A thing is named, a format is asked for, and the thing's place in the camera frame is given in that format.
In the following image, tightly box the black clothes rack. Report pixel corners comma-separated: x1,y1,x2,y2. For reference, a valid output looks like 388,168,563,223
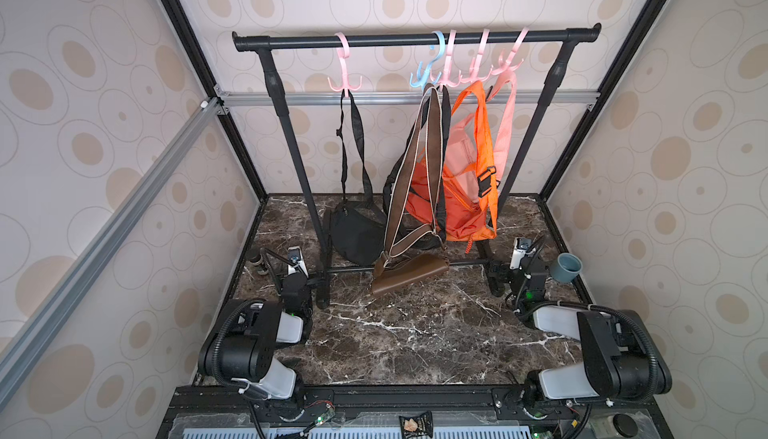
232,23,602,309

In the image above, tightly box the black round knob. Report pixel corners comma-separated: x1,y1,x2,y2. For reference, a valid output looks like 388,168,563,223
611,413,639,438

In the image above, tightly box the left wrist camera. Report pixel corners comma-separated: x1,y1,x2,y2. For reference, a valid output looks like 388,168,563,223
287,246,309,278

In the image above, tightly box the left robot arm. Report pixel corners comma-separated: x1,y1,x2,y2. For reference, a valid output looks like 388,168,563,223
198,247,313,407

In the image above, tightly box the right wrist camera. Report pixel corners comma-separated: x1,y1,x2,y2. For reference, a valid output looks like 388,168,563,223
510,237,535,270

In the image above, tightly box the pink hook far right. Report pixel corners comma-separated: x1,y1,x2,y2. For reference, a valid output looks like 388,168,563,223
491,28,529,76

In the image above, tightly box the grey-blue cup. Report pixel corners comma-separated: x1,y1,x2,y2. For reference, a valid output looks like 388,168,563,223
549,253,583,284

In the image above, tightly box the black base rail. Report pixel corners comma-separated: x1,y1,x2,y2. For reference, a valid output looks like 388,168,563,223
157,384,672,438

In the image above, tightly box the light blue hook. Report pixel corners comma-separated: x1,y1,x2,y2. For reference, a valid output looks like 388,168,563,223
409,31,446,90

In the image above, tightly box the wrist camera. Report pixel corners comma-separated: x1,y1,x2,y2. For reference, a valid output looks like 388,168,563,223
510,237,535,270
287,246,309,278

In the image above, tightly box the aluminium rail back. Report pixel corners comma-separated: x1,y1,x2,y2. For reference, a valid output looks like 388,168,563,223
221,89,600,108

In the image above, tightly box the small snack packet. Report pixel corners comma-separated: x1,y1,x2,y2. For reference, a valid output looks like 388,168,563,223
399,411,434,439

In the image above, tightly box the aluminium rail left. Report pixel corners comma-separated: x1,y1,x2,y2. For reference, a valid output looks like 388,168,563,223
1,97,223,408

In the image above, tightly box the pink hook far left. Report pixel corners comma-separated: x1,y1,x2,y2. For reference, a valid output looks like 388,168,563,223
327,32,363,98

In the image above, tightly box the red-orange waist bag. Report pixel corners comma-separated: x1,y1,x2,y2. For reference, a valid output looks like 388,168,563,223
406,159,446,233

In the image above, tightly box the pink hook middle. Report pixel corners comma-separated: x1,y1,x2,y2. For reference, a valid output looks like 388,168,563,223
432,30,462,88

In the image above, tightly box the pink sling bag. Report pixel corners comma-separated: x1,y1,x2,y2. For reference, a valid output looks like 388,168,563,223
445,70,517,192

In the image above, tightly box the brown strap bag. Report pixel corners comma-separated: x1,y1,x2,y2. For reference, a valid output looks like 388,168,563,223
371,84,451,297

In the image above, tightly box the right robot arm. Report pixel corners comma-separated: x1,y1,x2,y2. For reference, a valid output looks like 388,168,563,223
502,236,673,406

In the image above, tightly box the orange sling bag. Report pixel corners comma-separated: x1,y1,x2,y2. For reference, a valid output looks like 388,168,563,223
442,80,501,243

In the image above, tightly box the aluminium rail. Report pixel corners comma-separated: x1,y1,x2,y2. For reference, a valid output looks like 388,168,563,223
1,97,223,408
221,89,600,108

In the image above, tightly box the pink hook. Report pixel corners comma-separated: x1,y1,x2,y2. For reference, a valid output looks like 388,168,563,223
432,30,462,88
461,29,491,84
491,28,529,76
327,32,363,98

